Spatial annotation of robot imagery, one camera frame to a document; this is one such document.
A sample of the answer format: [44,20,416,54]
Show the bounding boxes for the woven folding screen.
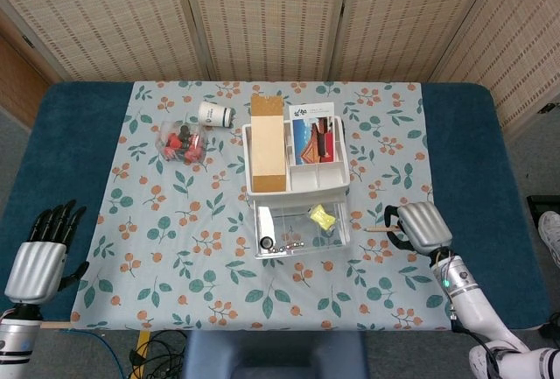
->
[0,0,560,135]

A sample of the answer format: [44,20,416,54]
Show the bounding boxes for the yellow packet in clear wrap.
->
[308,204,338,229]

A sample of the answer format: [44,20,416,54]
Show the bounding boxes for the picture postcard with building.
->
[291,116,337,165]

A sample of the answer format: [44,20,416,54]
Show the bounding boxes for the white paper cup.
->
[197,101,235,129]

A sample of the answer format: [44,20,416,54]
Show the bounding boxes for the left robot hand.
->
[3,199,91,305]

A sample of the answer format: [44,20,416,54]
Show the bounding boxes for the brown wooden door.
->
[0,24,52,129]

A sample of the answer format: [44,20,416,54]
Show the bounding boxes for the clear plastic drawer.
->
[253,197,352,261]

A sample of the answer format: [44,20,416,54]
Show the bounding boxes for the teal table cover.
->
[0,81,550,332]

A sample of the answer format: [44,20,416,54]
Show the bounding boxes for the bag of red objects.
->
[157,119,207,165]

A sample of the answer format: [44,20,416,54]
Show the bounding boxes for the white sneaker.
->
[537,211,560,266]

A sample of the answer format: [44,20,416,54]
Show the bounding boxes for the white card with calligraphy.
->
[288,102,337,118]

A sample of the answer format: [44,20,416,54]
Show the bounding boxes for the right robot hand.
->
[383,202,454,257]

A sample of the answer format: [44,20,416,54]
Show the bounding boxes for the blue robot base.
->
[181,330,371,379]

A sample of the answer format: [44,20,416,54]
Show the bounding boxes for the black floor object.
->
[527,194,560,222]

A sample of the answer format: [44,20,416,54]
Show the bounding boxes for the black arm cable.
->
[430,249,504,379]

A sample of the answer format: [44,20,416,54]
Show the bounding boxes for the blue floor cable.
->
[60,328,124,379]

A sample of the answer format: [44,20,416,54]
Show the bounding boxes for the white plastic drawer organizer frame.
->
[241,116,352,200]

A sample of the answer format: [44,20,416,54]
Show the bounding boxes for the black floor cables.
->
[129,330,187,379]

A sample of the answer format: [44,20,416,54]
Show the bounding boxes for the floral orange fruit tablecloth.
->
[69,80,456,332]

